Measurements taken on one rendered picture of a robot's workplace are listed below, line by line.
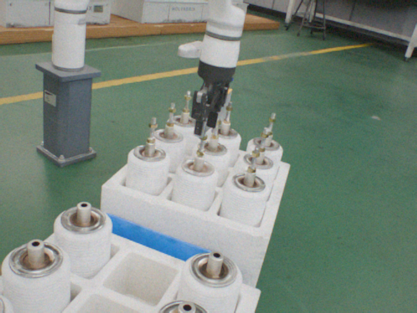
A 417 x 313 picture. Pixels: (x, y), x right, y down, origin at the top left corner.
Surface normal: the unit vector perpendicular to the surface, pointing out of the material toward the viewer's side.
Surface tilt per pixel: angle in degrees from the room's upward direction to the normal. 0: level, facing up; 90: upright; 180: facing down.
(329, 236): 0
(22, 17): 90
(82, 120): 90
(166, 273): 90
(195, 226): 90
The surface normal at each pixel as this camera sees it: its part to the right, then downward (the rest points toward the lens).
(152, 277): -0.33, 0.37
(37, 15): 0.77, 0.40
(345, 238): 0.17, -0.88
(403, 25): -0.62, 0.25
